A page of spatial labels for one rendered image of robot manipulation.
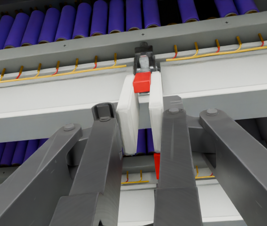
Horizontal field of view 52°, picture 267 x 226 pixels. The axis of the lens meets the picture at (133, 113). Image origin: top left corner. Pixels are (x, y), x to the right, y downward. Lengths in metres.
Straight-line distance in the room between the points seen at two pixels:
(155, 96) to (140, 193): 0.27
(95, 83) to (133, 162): 0.17
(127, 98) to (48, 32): 0.20
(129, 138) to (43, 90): 0.16
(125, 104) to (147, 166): 0.26
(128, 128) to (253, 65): 0.17
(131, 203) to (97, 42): 0.23
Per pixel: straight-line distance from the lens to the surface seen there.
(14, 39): 0.35
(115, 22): 0.32
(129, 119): 0.15
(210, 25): 0.29
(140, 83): 0.18
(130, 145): 0.16
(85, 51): 0.29
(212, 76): 0.27
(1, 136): 0.33
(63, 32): 0.33
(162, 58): 0.28
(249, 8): 0.32
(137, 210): 0.41
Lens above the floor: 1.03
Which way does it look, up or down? 35 degrees down
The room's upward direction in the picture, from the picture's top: 11 degrees counter-clockwise
